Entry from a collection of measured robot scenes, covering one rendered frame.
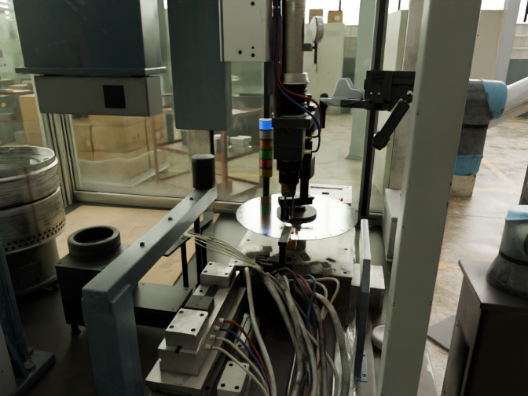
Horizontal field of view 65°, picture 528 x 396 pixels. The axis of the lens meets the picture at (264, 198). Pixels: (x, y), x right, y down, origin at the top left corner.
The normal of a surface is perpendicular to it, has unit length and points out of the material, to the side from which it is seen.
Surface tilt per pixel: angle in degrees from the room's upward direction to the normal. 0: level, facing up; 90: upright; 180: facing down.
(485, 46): 90
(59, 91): 90
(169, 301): 0
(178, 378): 0
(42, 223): 90
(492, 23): 90
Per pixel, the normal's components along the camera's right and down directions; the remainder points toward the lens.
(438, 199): -0.20, 0.33
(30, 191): 0.87, 0.17
